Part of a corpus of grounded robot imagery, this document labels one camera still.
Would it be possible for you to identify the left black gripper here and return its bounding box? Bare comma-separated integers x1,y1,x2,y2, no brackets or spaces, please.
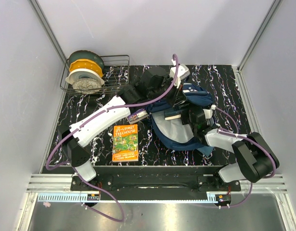
148,75,187,107

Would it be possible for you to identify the navy blue student backpack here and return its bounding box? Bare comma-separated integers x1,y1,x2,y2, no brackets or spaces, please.
146,83,216,156

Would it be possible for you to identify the dark blue 1984 book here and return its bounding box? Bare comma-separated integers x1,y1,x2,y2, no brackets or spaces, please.
164,114,181,120

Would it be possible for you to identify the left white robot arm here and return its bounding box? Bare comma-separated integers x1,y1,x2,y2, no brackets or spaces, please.
58,64,190,191

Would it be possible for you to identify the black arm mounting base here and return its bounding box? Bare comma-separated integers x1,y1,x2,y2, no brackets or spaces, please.
70,165,242,202

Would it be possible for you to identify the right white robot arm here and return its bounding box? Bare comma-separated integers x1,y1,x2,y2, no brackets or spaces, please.
181,106,280,191

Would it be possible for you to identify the purple paperback book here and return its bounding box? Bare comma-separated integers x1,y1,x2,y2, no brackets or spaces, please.
127,108,149,124

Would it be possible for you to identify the orange Treehouse book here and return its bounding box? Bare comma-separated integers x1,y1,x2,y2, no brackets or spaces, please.
112,124,139,162

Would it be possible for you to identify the grey patterned plate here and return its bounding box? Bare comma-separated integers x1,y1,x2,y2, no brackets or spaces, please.
72,78,101,94

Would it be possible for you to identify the dark green plate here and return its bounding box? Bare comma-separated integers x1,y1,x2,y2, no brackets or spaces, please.
68,50,104,70

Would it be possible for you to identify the yellow plate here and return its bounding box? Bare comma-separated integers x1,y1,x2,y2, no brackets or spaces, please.
69,59,103,77

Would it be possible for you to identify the white plate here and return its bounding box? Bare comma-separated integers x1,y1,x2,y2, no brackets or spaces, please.
65,68,104,86

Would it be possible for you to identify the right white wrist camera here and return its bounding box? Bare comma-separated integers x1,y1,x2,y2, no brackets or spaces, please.
203,104,216,119

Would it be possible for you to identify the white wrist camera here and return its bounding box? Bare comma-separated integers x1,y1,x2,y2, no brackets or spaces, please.
203,104,216,119
169,64,190,88

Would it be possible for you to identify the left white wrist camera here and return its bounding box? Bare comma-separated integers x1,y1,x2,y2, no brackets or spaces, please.
169,64,190,88

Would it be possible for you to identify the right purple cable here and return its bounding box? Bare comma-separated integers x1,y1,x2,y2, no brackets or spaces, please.
211,105,277,209

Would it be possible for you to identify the purple cable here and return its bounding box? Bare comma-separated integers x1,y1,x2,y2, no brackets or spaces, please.
45,54,181,222
211,105,277,209

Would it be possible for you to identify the black wire dish rack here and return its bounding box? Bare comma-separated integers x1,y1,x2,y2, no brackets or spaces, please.
60,54,130,95

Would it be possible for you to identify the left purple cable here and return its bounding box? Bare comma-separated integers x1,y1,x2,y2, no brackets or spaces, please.
45,54,181,222

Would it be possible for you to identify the aluminium front rail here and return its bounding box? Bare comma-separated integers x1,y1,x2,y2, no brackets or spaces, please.
26,173,289,193

